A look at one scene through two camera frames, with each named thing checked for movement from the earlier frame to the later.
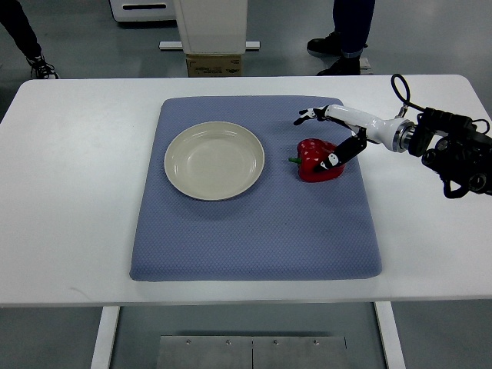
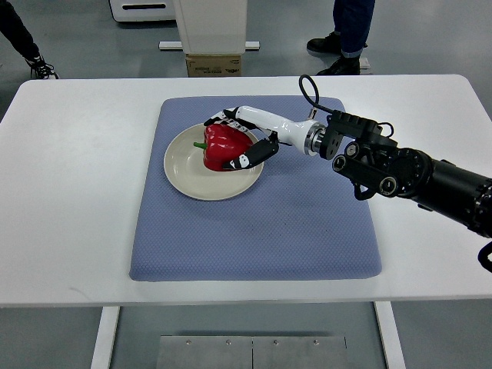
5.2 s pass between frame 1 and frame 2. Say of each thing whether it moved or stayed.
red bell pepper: moved
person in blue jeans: stayed
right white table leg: stayed
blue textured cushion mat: stayed
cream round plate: stayed
